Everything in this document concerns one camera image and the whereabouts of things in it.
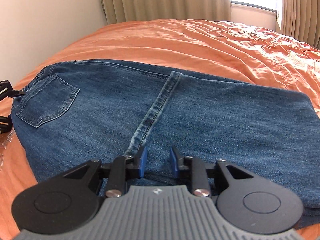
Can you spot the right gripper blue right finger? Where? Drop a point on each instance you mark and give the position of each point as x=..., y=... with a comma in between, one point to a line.
x=184, y=167

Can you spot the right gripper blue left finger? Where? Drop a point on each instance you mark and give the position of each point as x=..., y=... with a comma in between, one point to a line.
x=132, y=166

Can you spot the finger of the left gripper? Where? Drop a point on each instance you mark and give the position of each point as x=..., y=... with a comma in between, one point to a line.
x=5, y=124
x=7, y=91

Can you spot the blue denim jeans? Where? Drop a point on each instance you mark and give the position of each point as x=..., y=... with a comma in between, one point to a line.
x=79, y=110

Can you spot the orange bed sheet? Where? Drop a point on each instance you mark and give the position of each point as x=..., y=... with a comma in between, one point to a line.
x=232, y=50

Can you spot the beige curtain left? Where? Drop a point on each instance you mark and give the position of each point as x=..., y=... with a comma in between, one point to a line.
x=117, y=11

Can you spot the beige curtain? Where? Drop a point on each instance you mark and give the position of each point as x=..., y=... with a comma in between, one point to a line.
x=299, y=19
x=117, y=11

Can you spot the beige curtain right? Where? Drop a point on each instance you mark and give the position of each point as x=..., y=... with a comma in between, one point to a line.
x=299, y=19

